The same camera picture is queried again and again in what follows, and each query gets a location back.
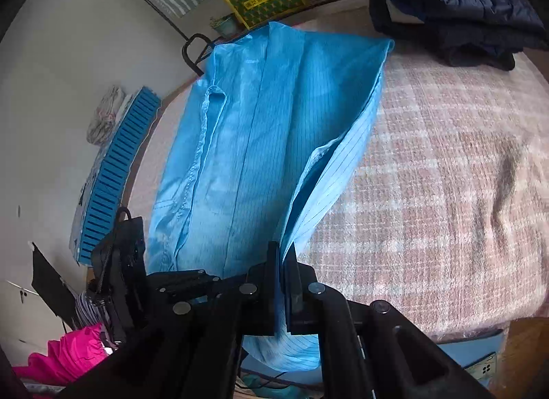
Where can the smartphone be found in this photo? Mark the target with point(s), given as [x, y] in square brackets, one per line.
[482, 367]

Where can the small potted plant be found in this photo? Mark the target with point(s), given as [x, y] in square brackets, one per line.
[226, 25]

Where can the blue slatted panel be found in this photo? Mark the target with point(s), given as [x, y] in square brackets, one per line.
[116, 167]

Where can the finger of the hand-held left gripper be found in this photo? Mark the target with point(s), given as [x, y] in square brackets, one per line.
[184, 283]

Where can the black folded garment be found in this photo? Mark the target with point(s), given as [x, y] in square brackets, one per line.
[472, 55]

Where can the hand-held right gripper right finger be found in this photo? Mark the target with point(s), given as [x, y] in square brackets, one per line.
[300, 296]

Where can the floral fabric bundle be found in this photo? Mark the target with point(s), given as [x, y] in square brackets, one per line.
[103, 120]

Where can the black panel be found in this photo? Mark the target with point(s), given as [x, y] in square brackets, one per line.
[49, 283]

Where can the pink cloth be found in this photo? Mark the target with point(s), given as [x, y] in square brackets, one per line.
[64, 356]

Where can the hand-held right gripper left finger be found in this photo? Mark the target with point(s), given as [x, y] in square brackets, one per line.
[261, 296]

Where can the light blue work coat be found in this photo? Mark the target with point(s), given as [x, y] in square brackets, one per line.
[257, 124]

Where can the pink checked blanket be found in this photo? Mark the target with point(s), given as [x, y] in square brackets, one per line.
[429, 167]

